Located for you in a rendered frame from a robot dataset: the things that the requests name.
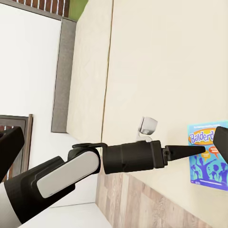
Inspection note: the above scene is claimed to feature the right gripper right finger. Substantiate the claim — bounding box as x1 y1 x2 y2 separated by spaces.
213 126 228 165

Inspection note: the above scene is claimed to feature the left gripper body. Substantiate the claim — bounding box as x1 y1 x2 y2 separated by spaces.
121 140 165 172

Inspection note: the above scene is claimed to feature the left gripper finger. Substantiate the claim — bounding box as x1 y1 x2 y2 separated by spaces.
162 145 206 166

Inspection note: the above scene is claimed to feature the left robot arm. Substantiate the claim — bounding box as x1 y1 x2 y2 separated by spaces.
0 116 206 228

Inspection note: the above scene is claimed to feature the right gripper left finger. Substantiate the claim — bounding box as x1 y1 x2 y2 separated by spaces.
0 126 25 184

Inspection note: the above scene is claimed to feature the board game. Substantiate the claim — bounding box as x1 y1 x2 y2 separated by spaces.
187 120 228 191

